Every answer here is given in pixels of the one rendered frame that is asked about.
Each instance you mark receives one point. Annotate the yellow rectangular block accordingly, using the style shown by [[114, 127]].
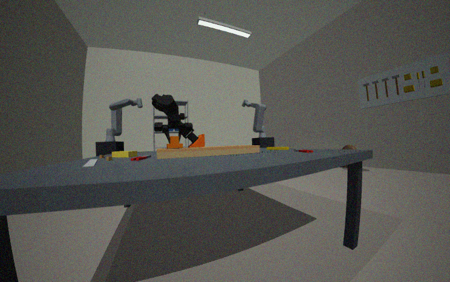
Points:
[[124, 154]]

